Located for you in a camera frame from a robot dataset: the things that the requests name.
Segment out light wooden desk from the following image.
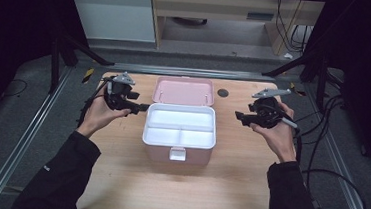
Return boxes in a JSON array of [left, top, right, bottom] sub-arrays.
[[147, 0, 326, 61]]

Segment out white cabinet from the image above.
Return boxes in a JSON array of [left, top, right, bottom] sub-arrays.
[[64, 0, 160, 45]]

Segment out black looped floor cable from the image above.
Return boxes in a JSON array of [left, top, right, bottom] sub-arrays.
[[299, 167, 370, 209]]

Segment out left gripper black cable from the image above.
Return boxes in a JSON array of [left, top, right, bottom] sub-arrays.
[[75, 81, 110, 130]]

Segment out person's right hand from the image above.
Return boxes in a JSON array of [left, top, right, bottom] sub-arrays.
[[246, 99, 302, 165]]

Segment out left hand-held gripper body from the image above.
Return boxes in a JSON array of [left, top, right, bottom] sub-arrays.
[[102, 70, 138, 113]]

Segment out aluminium floor rail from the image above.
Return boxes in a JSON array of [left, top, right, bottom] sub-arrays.
[[294, 83, 371, 209], [0, 61, 74, 209]]

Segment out yellow black tape strip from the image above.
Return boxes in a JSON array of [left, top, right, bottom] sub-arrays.
[[289, 82, 308, 97], [81, 66, 96, 85]]

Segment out thin black floor cable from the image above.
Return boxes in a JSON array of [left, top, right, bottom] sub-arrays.
[[2, 77, 29, 100]]

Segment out black cables under desk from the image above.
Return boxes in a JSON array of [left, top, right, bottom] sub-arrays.
[[272, 0, 317, 55]]

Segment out white compartment tray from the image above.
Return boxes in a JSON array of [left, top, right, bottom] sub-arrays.
[[141, 101, 219, 151]]

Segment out black metal stand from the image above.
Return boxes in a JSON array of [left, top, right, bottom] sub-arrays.
[[259, 49, 332, 113], [47, 33, 118, 100]]

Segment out dark grey desk panel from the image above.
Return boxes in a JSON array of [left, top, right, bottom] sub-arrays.
[[246, 11, 275, 22]]

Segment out person's left hand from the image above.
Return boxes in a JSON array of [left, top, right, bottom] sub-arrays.
[[76, 89, 133, 142]]

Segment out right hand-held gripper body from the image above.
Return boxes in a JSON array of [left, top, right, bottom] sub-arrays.
[[246, 86, 292, 132]]

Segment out pink storage box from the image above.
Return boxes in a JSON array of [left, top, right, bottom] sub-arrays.
[[140, 73, 223, 168]]

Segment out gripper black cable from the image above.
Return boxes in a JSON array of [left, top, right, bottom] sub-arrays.
[[75, 81, 110, 130], [278, 116, 307, 164]]

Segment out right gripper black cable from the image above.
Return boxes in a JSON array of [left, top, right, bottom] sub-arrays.
[[278, 116, 307, 164]]

